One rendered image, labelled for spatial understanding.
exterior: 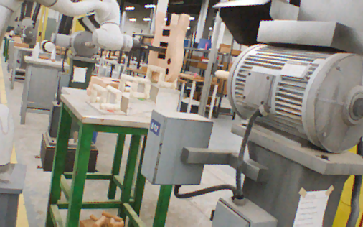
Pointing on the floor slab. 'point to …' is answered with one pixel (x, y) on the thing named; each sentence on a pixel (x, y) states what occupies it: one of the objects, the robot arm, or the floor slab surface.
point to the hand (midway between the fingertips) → (162, 50)
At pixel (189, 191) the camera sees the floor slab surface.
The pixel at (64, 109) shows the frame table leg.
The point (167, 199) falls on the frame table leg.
